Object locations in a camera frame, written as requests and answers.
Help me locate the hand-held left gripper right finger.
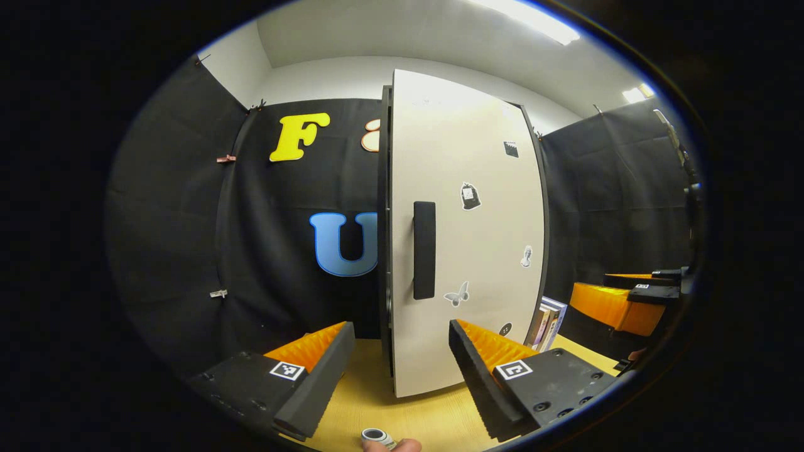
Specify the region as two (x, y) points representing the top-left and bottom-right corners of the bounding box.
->
(447, 317), (621, 443)

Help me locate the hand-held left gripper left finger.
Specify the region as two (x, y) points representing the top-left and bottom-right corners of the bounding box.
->
(187, 320), (357, 441)

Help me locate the white bottle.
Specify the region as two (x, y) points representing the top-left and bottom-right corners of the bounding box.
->
(361, 428), (398, 449)

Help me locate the beige cabinet door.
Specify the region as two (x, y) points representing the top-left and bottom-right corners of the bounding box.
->
(389, 69), (546, 399)

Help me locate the black door handle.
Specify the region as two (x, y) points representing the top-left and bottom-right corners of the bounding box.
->
(413, 201), (437, 301)

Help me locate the pink spine book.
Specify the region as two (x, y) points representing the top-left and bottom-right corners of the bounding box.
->
(526, 304), (544, 347)

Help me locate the brown spine book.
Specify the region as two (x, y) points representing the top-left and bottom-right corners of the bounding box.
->
(533, 301), (557, 351)

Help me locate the blue-grey spine book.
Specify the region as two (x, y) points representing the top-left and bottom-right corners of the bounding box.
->
(539, 296), (568, 353)

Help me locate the black backdrop cloth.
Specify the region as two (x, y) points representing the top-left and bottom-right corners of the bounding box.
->
(104, 53), (698, 377)

